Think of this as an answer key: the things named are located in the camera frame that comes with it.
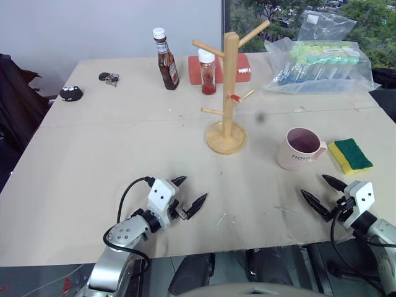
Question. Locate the dark rounded shape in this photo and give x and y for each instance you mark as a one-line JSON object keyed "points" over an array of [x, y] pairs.
{"points": [[191, 272], [269, 266]]}

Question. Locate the plastic bag of capped tubes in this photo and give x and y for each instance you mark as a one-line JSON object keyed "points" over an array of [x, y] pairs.
{"points": [[321, 68]]}

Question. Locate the black round googly-eyed toy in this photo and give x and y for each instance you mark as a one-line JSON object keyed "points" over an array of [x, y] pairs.
{"points": [[71, 93]]}

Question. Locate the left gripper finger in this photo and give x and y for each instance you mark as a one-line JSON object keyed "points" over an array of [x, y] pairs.
{"points": [[180, 180], [195, 206]]}

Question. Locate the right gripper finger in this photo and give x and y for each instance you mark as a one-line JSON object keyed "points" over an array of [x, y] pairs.
{"points": [[336, 183], [315, 202]]}

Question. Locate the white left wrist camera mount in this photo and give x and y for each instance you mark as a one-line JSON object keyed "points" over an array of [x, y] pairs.
{"points": [[161, 193]]}

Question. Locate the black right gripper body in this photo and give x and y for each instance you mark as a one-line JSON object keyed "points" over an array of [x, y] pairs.
{"points": [[344, 206]]}

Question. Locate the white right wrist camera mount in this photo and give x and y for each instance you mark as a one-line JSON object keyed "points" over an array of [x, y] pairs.
{"points": [[363, 195]]}

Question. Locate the wooden mug tree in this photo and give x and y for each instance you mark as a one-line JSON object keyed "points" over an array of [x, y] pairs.
{"points": [[229, 92]]}

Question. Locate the pink ceramic mug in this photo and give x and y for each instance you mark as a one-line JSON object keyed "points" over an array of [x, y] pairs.
{"points": [[290, 156]]}

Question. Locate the black key bunch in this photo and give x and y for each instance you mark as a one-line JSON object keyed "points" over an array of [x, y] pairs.
{"points": [[108, 77]]}

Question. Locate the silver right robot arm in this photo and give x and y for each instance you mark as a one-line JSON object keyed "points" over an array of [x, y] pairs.
{"points": [[382, 238]]}

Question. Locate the dark window frame post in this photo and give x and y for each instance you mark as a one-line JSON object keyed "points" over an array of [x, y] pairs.
{"points": [[226, 15]]}

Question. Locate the red sauce bottle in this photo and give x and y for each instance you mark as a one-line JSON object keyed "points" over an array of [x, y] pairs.
{"points": [[207, 75]]}

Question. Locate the red rectangular box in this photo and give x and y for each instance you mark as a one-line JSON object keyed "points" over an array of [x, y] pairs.
{"points": [[195, 69]]}

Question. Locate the dark cloth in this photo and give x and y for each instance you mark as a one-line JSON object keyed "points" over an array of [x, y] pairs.
{"points": [[15, 105]]}

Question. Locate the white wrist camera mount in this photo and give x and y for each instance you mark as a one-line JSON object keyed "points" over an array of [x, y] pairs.
{"points": [[363, 195], [161, 193]]}

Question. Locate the ketchup bottle white cap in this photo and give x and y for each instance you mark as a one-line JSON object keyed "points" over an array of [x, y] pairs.
{"points": [[168, 68]]}

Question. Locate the yellow green sponge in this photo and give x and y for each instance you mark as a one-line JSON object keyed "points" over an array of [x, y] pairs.
{"points": [[352, 154]]}

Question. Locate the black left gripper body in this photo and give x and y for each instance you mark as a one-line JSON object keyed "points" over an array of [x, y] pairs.
{"points": [[175, 212]]}

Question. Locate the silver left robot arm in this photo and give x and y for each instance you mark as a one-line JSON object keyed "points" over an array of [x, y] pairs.
{"points": [[119, 235]]}

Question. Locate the empty clear plastic bag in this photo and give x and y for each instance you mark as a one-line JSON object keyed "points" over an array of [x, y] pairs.
{"points": [[325, 26]]}

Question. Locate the black bag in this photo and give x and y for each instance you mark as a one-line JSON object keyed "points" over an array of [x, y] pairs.
{"points": [[385, 86]]}

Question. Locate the grey rounded shape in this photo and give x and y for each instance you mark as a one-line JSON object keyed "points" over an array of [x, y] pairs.
{"points": [[247, 290]]}

